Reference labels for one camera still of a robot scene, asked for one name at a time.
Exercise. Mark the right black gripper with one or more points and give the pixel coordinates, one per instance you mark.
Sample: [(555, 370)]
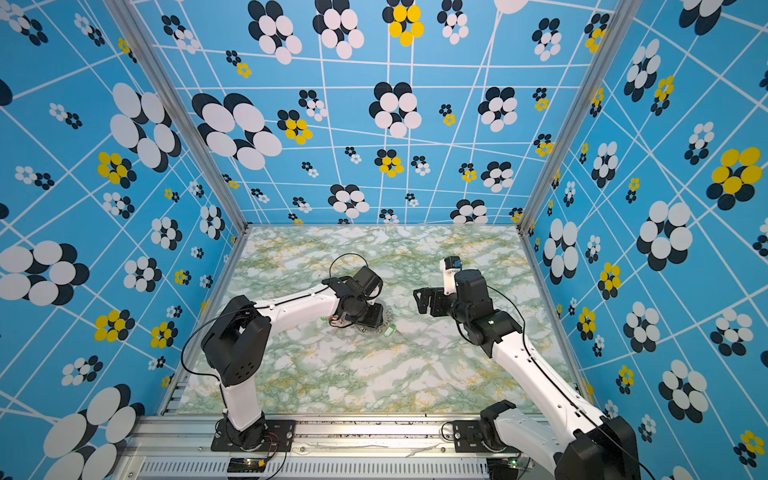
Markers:
[(425, 303)]

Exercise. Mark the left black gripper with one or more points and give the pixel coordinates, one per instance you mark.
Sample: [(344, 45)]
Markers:
[(377, 319)]

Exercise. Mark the grey metal key ring plate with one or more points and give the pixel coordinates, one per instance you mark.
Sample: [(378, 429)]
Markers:
[(380, 328)]

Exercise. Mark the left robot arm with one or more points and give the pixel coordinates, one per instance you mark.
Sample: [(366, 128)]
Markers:
[(235, 345)]

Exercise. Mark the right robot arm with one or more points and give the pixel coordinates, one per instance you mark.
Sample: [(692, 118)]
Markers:
[(577, 440)]

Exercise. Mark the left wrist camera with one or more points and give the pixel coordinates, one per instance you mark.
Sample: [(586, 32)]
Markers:
[(365, 285)]

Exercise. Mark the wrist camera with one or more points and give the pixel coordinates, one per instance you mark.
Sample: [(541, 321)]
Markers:
[(365, 285), (449, 267)]

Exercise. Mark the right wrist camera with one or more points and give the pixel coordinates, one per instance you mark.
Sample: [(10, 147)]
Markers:
[(449, 267)]

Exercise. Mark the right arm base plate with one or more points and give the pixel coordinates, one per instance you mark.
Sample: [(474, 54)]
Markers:
[(468, 438)]

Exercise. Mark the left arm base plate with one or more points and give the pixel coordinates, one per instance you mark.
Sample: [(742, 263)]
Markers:
[(265, 435)]

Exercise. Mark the perforated cable duct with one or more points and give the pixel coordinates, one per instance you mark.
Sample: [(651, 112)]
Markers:
[(296, 467)]

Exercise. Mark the aluminium front rail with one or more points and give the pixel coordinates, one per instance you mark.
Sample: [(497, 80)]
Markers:
[(346, 435)]

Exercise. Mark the left corner aluminium post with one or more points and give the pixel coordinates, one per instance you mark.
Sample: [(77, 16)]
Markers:
[(127, 21)]

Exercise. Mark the corner aluminium post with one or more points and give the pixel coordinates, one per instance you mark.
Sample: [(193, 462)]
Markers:
[(127, 21), (621, 20)]

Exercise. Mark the right corner aluminium post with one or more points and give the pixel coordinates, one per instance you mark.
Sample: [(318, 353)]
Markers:
[(621, 20)]

